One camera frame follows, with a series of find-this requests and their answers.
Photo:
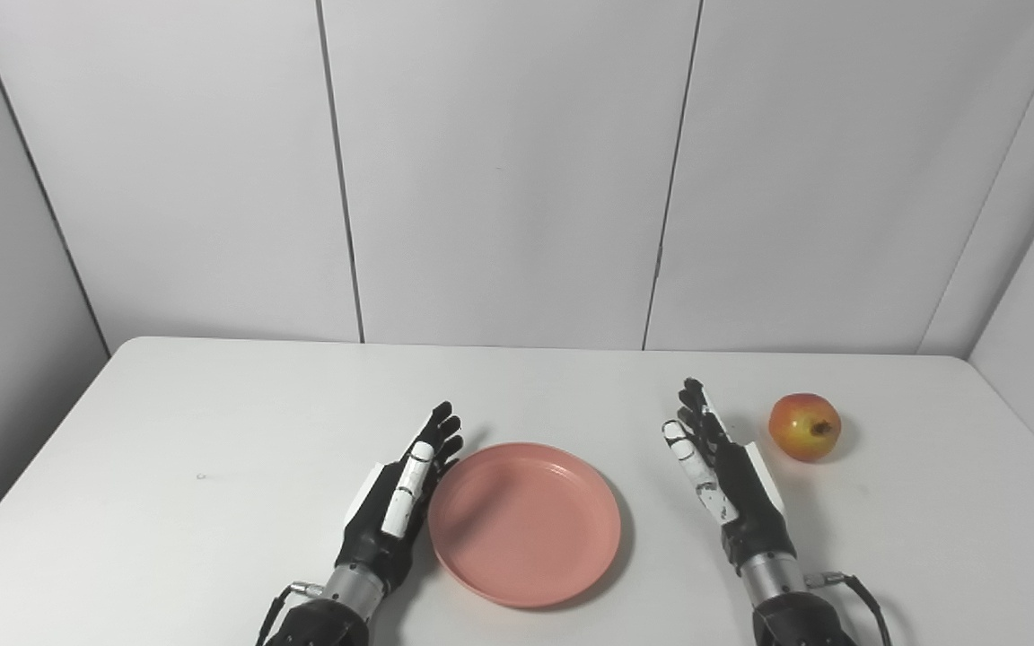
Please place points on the red yellow apple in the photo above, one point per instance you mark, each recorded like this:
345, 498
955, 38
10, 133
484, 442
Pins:
802, 424

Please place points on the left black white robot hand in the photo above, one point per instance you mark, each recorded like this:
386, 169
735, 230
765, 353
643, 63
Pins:
373, 538

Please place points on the pink round plate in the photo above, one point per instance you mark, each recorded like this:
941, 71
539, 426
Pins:
524, 525

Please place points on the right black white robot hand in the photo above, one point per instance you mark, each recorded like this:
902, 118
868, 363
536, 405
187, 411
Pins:
750, 511

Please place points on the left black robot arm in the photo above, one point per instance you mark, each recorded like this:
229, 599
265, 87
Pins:
328, 619

